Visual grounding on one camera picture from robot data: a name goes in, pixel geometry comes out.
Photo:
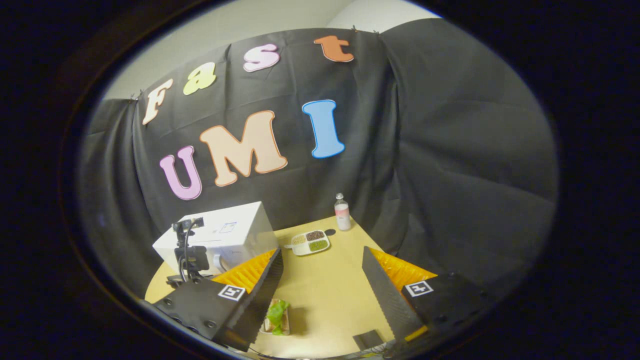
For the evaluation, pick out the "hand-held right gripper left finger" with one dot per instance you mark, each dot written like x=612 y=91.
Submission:
x=260 y=305

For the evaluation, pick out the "divided plate of grains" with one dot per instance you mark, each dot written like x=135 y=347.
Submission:
x=310 y=243

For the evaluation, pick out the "black tape piece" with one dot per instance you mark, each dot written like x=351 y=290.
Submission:
x=368 y=339
x=330 y=232

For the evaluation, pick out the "clear bottle with pink label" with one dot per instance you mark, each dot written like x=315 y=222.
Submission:
x=343 y=215

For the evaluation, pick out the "lettuce sandwich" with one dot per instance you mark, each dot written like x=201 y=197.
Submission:
x=277 y=315

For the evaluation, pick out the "white microwave oven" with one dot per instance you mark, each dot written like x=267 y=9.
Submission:
x=240 y=230

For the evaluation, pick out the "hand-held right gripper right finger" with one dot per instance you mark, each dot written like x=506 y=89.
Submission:
x=387 y=300

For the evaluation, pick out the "black backdrop cloth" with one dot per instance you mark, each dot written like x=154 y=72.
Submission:
x=450 y=150

